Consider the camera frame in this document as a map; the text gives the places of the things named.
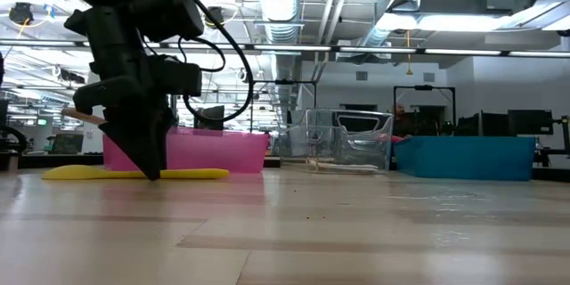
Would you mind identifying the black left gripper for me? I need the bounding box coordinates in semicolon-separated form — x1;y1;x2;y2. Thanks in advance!
64;6;175;183

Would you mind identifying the grey spatula wooden handle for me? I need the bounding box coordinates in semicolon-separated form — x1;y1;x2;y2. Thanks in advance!
61;106;108;126

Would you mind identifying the yellow silicone spatula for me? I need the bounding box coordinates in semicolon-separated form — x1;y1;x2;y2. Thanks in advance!
42;164;231;182

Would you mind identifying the black background monitor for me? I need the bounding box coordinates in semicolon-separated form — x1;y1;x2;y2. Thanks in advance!
193;105;226;131
456;112;509;138
507;109;555;137

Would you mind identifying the pink translucent plastic bin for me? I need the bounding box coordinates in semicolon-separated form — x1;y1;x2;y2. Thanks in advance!
102;126;272;174

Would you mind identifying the clear plastic bin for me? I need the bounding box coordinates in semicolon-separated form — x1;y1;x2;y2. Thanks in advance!
271;109;395;175

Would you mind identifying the person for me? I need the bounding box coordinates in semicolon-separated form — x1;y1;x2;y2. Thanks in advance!
391;102;410;137

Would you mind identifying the blue plastic bin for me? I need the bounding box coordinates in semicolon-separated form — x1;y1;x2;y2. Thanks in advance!
394;135;537;183

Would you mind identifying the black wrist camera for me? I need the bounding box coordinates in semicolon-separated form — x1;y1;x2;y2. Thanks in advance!
146;55;204;98

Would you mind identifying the yellow ceiling cord reel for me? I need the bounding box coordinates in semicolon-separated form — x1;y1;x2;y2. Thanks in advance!
8;2;57;29
204;5;228;30

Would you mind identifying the yellow hanging cord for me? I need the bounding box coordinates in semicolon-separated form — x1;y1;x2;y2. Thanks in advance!
404;29;413;76

